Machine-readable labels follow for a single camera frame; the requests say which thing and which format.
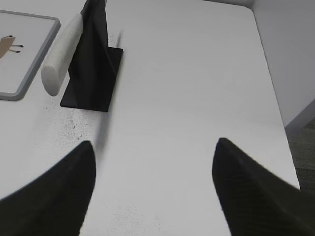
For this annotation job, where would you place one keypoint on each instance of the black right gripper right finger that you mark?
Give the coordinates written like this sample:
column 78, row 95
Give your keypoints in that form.
column 255, row 202

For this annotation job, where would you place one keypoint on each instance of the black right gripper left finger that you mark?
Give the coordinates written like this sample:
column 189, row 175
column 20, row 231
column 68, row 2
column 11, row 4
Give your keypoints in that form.
column 55, row 203

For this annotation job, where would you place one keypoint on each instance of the white handled cleaver knife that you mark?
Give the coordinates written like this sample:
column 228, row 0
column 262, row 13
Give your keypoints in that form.
column 60, row 56

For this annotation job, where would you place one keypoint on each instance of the black knife stand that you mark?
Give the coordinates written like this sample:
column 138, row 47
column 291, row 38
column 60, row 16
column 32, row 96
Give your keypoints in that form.
column 95, row 65

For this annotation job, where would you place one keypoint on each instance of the white grey-rimmed cutting board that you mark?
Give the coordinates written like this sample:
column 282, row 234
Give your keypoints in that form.
column 24, row 42

